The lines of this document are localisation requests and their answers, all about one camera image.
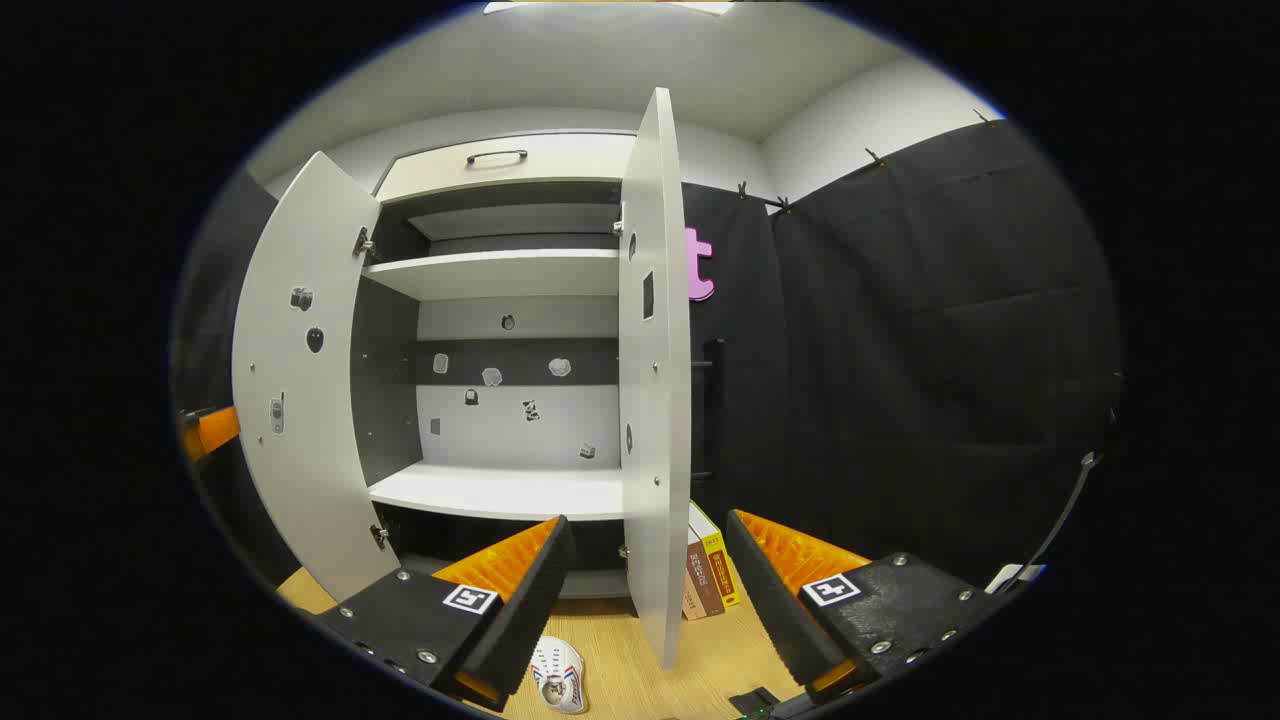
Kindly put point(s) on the black backdrop cloth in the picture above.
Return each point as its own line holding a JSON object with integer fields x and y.
{"x": 900, "y": 350}

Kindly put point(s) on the white canvas shoe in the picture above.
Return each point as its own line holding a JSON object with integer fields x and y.
{"x": 560, "y": 675}

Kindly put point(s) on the brown book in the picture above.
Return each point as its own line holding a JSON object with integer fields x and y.
{"x": 703, "y": 585}

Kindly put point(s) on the white cabinet drawer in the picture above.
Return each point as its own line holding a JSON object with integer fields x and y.
{"x": 560, "y": 160}

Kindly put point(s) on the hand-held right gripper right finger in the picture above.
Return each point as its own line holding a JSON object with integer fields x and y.
{"x": 785, "y": 610}

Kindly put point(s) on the white shoe cabinet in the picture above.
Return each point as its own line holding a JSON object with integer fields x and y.
{"x": 500, "y": 490}

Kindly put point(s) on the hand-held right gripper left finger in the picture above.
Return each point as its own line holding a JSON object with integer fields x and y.
{"x": 520, "y": 610}

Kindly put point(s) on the white cabinet door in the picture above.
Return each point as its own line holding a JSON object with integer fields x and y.
{"x": 300, "y": 450}
{"x": 655, "y": 400}

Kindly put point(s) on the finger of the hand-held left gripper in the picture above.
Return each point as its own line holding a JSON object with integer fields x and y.
{"x": 215, "y": 430}

